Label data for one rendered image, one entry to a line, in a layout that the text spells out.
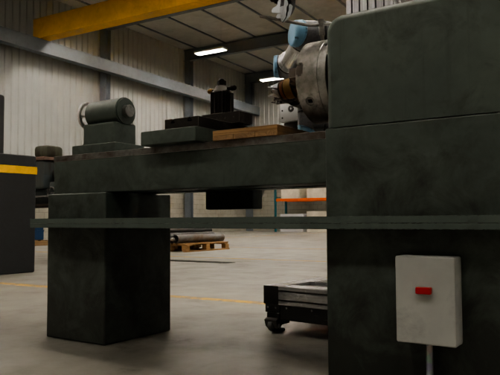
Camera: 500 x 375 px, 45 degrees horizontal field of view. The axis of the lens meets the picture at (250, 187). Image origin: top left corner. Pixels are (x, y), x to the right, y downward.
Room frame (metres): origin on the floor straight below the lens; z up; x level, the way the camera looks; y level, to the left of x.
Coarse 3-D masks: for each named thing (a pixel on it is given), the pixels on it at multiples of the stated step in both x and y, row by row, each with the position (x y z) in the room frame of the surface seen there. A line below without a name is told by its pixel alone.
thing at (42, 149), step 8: (40, 152) 8.36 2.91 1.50; (48, 152) 8.33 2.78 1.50; (56, 152) 8.44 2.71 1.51; (40, 160) 8.28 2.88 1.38; (48, 160) 8.29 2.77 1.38; (40, 168) 8.26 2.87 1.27; (48, 168) 8.30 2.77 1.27; (40, 176) 8.26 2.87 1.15; (48, 176) 8.31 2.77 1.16; (40, 184) 8.26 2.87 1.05; (48, 184) 8.31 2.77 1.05; (40, 192) 8.30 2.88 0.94; (48, 192) 8.22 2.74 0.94; (40, 200) 8.30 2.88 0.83
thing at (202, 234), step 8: (176, 232) 10.87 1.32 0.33; (184, 232) 10.96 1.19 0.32; (192, 232) 11.12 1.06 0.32; (200, 232) 11.30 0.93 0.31; (208, 232) 11.48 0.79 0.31; (176, 240) 10.44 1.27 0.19; (184, 240) 10.53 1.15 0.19; (192, 240) 10.71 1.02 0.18; (200, 240) 10.91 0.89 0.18; (208, 240) 11.11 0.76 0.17; (216, 240) 11.30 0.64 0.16
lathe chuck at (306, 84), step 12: (312, 48) 2.21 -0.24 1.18; (300, 60) 2.20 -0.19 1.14; (312, 60) 2.17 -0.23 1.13; (312, 72) 2.16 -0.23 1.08; (300, 84) 2.20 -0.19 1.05; (312, 84) 2.17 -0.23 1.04; (300, 96) 2.21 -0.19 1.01; (312, 96) 2.19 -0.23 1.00; (312, 108) 2.22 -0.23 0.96; (312, 120) 2.29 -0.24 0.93; (324, 120) 2.27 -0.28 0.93
